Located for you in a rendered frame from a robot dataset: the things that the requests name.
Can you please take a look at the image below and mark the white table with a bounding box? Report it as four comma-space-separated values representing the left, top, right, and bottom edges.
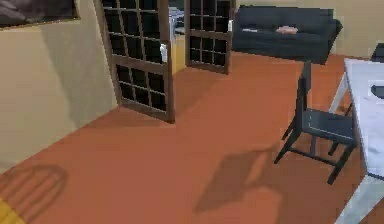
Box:
328, 57, 384, 224

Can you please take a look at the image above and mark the pink object on sofa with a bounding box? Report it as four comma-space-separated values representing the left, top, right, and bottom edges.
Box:
275, 25, 299, 35

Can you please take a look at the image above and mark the brown glazed room door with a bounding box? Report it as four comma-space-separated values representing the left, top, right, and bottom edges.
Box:
93, 0, 177, 124
183, 0, 237, 75

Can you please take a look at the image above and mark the framed dark wall picture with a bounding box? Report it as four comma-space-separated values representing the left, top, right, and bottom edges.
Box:
0, 0, 81, 31

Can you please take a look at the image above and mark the dark blue sofa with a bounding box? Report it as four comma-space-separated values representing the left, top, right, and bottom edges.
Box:
231, 4, 344, 66

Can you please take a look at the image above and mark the black object on table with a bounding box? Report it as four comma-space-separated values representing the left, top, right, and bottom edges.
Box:
370, 84, 384, 100

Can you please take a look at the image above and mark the yellow cupboard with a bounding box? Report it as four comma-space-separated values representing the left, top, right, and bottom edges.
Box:
168, 6, 187, 76

